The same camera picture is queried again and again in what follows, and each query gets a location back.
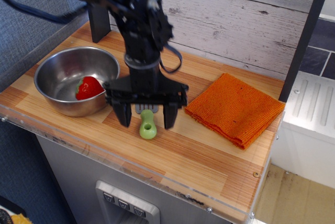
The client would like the dark grey right post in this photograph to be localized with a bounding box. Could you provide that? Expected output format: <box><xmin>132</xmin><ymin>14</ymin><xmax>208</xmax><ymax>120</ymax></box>
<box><xmin>278</xmin><ymin>0</ymin><xmax>325</xmax><ymax>103</ymax></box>

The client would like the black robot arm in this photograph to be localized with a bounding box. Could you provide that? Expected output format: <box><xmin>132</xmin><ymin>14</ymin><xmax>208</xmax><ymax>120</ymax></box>
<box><xmin>81</xmin><ymin>0</ymin><xmax>188</xmax><ymax>129</ymax></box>

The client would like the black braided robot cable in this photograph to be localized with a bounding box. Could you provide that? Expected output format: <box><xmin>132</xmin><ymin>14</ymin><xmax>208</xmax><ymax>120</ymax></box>
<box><xmin>0</xmin><ymin>0</ymin><xmax>87</xmax><ymax>25</ymax></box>

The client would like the dark grey post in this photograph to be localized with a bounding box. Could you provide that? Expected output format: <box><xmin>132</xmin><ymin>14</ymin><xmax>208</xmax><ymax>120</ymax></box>
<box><xmin>278</xmin><ymin>0</ymin><xmax>325</xmax><ymax>103</ymax></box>
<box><xmin>88</xmin><ymin>5</ymin><xmax>110</xmax><ymax>43</ymax></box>

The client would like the folded orange cloth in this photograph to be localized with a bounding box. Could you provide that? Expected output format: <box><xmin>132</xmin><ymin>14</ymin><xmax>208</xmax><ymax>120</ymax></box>
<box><xmin>185</xmin><ymin>73</ymin><xmax>285</xmax><ymax>150</ymax></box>

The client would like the green handled grey spatula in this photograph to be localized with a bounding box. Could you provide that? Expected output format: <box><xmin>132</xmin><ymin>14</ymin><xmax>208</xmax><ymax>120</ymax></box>
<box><xmin>135</xmin><ymin>104</ymin><xmax>159</xmax><ymax>140</ymax></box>

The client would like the yellow object at corner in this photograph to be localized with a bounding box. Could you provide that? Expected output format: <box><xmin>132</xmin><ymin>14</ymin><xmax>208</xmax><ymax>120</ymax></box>
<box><xmin>10</xmin><ymin>214</ymin><xmax>32</xmax><ymax>224</ymax></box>

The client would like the clear acrylic edge guard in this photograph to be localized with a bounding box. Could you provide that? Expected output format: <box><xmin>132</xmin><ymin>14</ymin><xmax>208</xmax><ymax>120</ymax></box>
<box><xmin>1</xmin><ymin>106</ymin><xmax>255</xmax><ymax>223</ymax></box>

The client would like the grey toy fridge cabinet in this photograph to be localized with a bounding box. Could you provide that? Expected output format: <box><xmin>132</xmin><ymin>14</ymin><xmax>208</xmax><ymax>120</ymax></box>
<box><xmin>37</xmin><ymin>136</ymin><xmax>227</xmax><ymax>223</ymax></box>

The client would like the white ribbed side cabinet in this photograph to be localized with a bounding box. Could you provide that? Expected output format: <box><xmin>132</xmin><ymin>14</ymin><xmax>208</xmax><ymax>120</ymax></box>
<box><xmin>271</xmin><ymin>72</ymin><xmax>334</xmax><ymax>188</ymax></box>

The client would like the stainless steel bowl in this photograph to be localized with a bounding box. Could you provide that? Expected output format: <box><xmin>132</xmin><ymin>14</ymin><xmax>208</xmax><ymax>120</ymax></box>
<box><xmin>34</xmin><ymin>46</ymin><xmax>120</xmax><ymax>117</ymax></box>

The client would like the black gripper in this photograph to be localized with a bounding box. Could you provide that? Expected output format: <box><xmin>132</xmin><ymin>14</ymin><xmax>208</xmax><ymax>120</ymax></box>
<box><xmin>103</xmin><ymin>66</ymin><xmax>188</xmax><ymax>129</ymax></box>

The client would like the dark grey left post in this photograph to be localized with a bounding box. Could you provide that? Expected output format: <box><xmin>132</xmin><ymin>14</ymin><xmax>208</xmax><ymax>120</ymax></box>
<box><xmin>88</xmin><ymin>5</ymin><xmax>110</xmax><ymax>43</ymax></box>

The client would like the red toy strawberry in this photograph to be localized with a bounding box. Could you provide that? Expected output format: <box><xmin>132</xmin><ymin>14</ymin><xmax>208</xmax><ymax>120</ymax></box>
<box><xmin>75</xmin><ymin>76</ymin><xmax>105</xmax><ymax>100</ymax></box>

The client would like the silver dispenser button panel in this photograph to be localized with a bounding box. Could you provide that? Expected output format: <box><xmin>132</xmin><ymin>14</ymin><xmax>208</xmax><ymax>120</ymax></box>
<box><xmin>95</xmin><ymin>180</ymin><xmax>161</xmax><ymax>223</ymax></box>

